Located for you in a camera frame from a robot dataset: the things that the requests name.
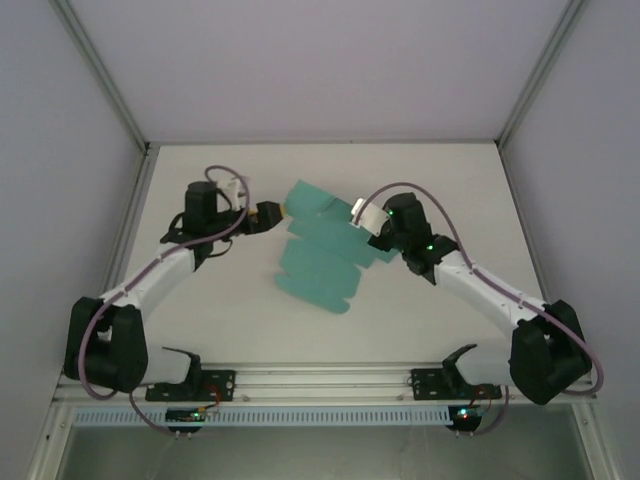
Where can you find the teal green cloth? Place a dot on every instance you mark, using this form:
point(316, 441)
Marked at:
point(320, 270)

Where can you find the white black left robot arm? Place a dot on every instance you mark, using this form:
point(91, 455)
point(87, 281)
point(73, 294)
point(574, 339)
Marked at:
point(150, 280)

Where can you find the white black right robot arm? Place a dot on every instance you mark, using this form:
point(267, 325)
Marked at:
point(480, 285)

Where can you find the grey metal panel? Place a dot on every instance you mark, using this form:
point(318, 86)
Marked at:
point(320, 455)

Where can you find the aluminium table side rail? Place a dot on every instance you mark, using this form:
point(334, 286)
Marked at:
point(530, 225)
point(127, 220)

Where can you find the aluminium mounting rail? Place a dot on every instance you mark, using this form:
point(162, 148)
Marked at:
point(320, 380)

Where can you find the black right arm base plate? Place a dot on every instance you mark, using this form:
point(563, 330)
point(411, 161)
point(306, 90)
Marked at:
point(425, 382)

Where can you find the aluminium frame post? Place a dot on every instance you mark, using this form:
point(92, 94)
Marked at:
point(540, 75)
point(100, 75)

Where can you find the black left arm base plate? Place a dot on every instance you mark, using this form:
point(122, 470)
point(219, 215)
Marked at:
point(220, 382)

